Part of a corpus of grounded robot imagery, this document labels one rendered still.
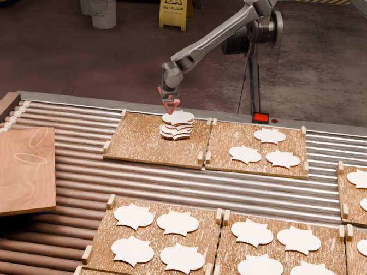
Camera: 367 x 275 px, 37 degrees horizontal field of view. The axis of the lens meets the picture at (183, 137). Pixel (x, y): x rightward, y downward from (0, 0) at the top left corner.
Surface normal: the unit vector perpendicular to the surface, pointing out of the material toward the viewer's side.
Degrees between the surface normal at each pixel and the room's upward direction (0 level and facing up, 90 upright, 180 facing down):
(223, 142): 0
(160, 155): 0
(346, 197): 0
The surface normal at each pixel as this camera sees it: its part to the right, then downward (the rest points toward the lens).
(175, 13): -0.24, 0.33
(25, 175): 0.02, -0.84
